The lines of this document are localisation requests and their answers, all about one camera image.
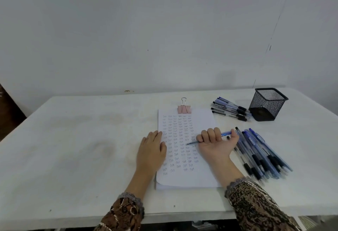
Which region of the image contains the person's left forearm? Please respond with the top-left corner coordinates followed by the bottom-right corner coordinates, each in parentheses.
top-left (94, 169), bottom-right (160, 231)

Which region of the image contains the person's left hand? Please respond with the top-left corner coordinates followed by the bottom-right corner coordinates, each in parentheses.
top-left (136, 130), bottom-right (167, 174)

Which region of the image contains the blue ballpoint pen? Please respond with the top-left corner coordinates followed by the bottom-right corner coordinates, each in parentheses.
top-left (186, 131), bottom-right (233, 145)

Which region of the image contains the person's right hand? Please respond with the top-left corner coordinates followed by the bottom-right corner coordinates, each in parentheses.
top-left (196, 127), bottom-right (240, 163)

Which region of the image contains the large pile of blue pens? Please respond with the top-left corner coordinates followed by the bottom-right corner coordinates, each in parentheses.
top-left (227, 127), bottom-right (293, 184)

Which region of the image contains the brown wooden furniture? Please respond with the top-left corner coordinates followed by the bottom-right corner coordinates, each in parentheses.
top-left (0, 84), bottom-right (27, 142)

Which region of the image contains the black mesh pen holder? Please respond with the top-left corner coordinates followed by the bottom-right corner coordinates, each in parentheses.
top-left (248, 88), bottom-right (289, 122)

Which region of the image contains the small pile of clear pens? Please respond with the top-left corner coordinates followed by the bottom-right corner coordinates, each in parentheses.
top-left (210, 96), bottom-right (252, 122)

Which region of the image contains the pink binder clip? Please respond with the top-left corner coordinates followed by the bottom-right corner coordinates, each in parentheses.
top-left (177, 97), bottom-right (192, 114)

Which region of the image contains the white paper stack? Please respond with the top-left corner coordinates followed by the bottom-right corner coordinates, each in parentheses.
top-left (155, 108), bottom-right (225, 191)

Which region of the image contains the person's right forearm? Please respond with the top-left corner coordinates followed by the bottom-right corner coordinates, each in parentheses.
top-left (211, 158), bottom-right (302, 231)

